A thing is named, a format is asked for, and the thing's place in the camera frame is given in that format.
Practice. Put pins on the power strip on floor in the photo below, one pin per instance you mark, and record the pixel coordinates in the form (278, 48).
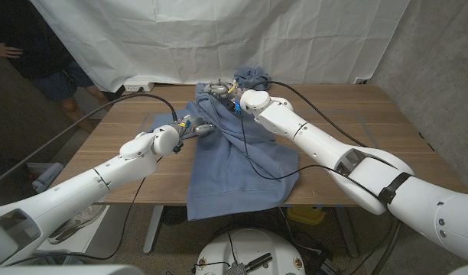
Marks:
(329, 267)

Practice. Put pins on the dark brown door panel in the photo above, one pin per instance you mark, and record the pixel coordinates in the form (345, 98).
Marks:
(12, 126)

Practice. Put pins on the grey table leg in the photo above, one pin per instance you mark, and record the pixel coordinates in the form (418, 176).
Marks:
(348, 237)

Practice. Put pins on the person in dark clothes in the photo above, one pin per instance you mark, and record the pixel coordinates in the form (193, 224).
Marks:
(39, 46)

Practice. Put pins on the blue hoodie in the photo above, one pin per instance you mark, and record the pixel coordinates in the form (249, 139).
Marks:
(226, 175)

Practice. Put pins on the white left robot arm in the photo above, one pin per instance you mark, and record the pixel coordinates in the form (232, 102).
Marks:
(85, 187)

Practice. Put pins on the white table leg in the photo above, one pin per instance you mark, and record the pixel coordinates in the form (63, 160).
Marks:
(153, 229)

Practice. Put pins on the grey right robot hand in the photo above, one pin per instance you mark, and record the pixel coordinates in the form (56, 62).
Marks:
(220, 89)

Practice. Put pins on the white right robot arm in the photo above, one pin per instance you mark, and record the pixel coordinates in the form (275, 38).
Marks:
(333, 149)

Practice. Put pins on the white sneaker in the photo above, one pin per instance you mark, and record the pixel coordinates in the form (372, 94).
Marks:
(77, 225)

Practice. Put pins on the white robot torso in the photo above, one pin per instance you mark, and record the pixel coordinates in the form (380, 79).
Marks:
(253, 244)

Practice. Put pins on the yellow object under table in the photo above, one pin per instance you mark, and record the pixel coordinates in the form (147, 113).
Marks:
(306, 215)

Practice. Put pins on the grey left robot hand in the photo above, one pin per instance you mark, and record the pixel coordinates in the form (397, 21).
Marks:
(197, 128)

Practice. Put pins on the white power strip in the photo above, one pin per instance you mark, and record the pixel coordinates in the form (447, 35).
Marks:
(136, 87)

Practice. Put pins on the white creased backdrop sheet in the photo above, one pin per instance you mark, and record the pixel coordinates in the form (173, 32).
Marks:
(218, 38)

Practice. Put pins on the black tool on torso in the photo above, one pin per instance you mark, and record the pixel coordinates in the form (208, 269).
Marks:
(257, 263)

